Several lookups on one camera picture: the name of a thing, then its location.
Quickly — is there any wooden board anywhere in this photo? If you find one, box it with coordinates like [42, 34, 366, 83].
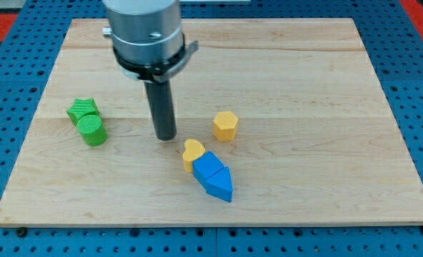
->
[0, 18, 423, 228]

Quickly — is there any blue triangle block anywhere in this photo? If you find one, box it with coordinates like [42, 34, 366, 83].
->
[205, 166, 234, 202]

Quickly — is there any green cylinder block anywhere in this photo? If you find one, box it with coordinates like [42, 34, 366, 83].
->
[76, 115, 108, 146]

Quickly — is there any blue cube block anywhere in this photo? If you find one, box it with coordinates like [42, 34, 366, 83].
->
[192, 151, 224, 188]

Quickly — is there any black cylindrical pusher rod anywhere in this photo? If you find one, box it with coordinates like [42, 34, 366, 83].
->
[144, 81, 176, 141]

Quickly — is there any green star block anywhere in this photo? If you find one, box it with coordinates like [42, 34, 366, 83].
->
[66, 99, 100, 125]

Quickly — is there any yellow heart block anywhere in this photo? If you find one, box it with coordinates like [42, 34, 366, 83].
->
[182, 138, 205, 173]

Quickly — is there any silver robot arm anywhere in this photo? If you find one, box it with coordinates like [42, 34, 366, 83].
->
[103, 0, 199, 141]

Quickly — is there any yellow hexagon block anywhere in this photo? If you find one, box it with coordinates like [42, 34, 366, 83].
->
[213, 111, 239, 142]

